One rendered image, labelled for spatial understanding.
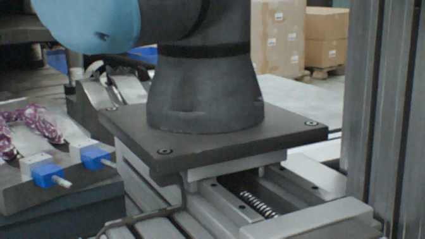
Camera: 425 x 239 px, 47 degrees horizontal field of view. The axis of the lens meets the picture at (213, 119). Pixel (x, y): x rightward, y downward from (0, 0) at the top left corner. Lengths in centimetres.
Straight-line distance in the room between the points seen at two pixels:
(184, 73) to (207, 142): 9
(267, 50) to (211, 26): 450
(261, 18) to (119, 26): 458
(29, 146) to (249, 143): 67
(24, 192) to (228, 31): 56
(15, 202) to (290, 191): 56
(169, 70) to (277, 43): 457
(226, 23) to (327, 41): 523
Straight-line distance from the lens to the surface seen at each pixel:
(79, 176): 103
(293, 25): 525
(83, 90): 138
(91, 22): 44
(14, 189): 96
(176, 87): 57
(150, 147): 53
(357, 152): 60
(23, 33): 184
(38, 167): 98
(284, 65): 524
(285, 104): 162
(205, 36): 55
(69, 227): 112
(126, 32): 45
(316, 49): 578
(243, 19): 58
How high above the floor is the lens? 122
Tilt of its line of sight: 17 degrees down
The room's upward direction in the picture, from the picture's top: 1 degrees counter-clockwise
